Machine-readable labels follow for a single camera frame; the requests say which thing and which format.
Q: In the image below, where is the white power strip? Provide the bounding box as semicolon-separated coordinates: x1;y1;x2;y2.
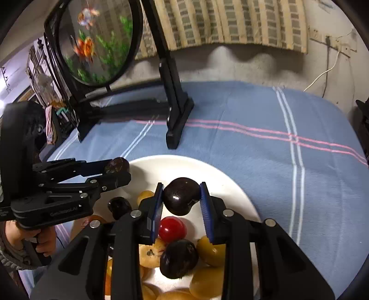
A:
308;27;358;58

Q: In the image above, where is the person's left hand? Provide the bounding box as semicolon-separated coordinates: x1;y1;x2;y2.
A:
5;221;57;257

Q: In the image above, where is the glossy dark chestnut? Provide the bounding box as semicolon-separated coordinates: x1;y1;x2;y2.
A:
108;197;132;221
163;178;201;216

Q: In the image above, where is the small tan longan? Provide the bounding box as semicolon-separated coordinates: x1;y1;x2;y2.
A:
136;190;155;207

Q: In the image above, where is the round goldfish screen black stand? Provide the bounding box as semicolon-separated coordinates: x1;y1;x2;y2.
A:
43;0;194;150

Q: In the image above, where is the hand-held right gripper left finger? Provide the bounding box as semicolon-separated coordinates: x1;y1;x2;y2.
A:
30;183;165;300

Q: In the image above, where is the yellow cherry tomato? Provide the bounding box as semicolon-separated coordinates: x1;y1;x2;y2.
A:
196;235;227;267

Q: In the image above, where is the white round plate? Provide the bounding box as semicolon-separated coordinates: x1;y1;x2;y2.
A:
92;155;263;300

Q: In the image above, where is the person's left forearm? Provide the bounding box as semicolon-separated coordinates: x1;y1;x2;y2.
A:
0;228;38;270

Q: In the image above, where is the red cherry tomato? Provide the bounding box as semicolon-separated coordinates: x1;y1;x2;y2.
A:
158;216;187;243

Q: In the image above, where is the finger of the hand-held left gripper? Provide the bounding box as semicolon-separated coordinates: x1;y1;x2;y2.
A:
43;172;132;200
33;158;116;184

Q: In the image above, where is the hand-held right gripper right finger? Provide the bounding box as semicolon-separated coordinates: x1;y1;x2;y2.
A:
200;182;335;300

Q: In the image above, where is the blue striped tablecloth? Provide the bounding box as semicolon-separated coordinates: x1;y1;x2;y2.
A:
21;81;369;300

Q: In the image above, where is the white power cable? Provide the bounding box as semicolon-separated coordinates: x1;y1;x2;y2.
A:
303;50;341;92

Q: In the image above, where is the white standing fan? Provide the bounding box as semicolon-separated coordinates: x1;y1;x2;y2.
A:
32;73;55;96

